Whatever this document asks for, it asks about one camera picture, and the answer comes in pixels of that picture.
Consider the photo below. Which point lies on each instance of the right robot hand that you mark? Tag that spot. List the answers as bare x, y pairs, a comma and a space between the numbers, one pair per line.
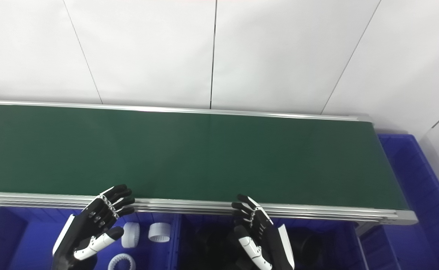
268, 243

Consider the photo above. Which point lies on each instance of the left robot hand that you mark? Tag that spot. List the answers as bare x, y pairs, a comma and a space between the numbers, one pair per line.
88, 225

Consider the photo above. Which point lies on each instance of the blue bin with white parts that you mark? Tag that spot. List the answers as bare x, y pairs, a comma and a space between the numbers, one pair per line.
28, 240

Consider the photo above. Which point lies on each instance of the blue bin with black parts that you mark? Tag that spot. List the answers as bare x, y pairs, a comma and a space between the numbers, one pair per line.
339, 243

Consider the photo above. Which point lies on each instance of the large empty blue bin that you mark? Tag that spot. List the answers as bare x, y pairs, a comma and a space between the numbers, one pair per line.
414, 180

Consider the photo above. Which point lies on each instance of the black plastic parts pile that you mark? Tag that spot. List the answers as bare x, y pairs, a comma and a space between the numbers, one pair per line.
208, 247

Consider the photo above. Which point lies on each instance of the green conveyor belt aluminium frame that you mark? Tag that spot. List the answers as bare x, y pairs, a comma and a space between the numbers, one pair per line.
204, 150

